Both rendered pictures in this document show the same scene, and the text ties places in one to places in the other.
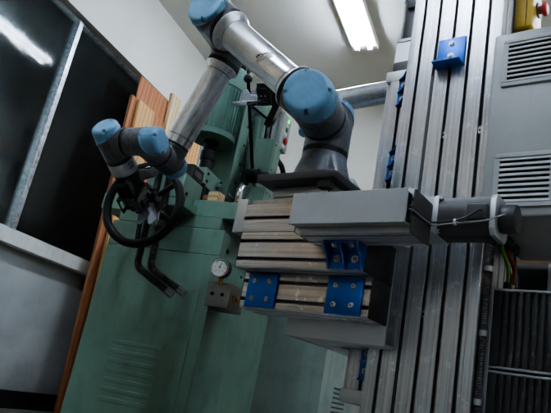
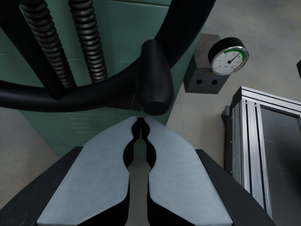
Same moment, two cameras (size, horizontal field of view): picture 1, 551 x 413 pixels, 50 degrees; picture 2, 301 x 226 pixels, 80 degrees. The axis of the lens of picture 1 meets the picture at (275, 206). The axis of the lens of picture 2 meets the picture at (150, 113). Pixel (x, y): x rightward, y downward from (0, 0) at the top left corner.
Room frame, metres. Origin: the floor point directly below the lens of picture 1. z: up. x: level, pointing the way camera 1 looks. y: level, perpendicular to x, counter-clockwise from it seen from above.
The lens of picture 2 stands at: (1.69, 0.38, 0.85)
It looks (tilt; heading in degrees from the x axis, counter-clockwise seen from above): 55 degrees down; 326
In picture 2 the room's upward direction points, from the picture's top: 12 degrees clockwise
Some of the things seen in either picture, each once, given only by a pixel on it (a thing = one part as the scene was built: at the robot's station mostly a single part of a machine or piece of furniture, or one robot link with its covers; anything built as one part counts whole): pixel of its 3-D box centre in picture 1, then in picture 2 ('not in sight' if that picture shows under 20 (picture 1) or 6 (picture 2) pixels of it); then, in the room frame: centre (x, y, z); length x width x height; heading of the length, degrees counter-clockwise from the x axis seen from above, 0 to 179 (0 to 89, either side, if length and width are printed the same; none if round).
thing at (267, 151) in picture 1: (266, 159); not in sight; (2.30, 0.07, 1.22); 0.09 x 0.08 x 0.15; 159
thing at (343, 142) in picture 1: (328, 128); not in sight; (1.40, -0.10, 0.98); 0.13 x 0.12 x 0.14; 156
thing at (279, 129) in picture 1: (279, 133); not in sight; (2.40, 0.05, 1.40); 0.10 x 0.06 x 0.16; 159
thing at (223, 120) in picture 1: (220, 106); not in sight; (2.16, 0.29, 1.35); 0.18 x 0.18 x 0.31
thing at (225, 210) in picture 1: (182, 211); not in sight; (2.05, 0.32, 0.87); 0.61 x 0.30 x 0.06; 69
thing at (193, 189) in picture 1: (174, 190); not in sight; (1.97, 0.35, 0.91); 0.15 x 0.14 x 0.09; 69
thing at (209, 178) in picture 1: (204, 183); not in sight; (2.18, 0.28, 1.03); 0.14 x 0.07 x 0.09; 159
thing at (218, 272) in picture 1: (220, 271); (224, 59); (1.87, 0.13, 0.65); 0.06 x 0.04 x 0.08; 69
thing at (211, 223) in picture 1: (182, 228); not in sight; (2.10, 0.32, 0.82); 0.40 x 0.21 x 0.04; 69
